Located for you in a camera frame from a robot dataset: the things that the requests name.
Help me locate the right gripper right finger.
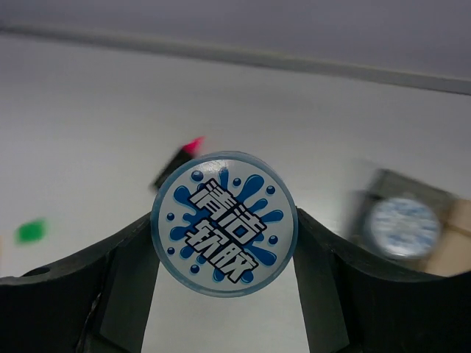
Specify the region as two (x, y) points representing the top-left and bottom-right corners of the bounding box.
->
(294, 210), (470, 352)

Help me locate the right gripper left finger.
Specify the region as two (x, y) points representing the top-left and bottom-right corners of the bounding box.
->
(1, 215), (159, 352)

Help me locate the green highlighter cap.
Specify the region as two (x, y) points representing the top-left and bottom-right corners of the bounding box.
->
(15, 218), (47, 244)

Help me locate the blue white round jar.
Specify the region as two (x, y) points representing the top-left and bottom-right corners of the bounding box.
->
(150, 151), (298, 298)

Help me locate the black pink highlighter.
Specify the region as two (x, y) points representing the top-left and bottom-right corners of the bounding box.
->
(150, 136), (205, 190)

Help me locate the dark grey container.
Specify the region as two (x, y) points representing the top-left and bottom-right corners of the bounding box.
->
(344, 169), (457, 238)

